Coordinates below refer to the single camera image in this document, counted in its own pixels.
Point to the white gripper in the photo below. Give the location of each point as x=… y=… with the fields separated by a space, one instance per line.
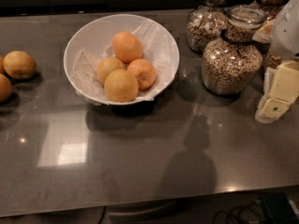
x=287 y=34

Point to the white bowl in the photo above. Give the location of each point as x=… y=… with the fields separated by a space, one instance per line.
x=93 y=34

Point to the right colourful cereal jar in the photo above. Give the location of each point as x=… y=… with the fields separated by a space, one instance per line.
x=271 y=60

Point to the front glass cereal jar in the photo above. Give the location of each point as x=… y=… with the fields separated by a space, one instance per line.
x=231 y=61

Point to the back left glass jar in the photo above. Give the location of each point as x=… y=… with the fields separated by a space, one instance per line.
x=205 y=23

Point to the white paper liner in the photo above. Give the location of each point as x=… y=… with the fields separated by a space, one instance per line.
x=85 y=75

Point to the black box under table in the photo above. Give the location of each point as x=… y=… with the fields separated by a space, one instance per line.
x=277 y=209

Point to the large orange on table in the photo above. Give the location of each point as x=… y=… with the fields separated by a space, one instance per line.
x=19 y=65

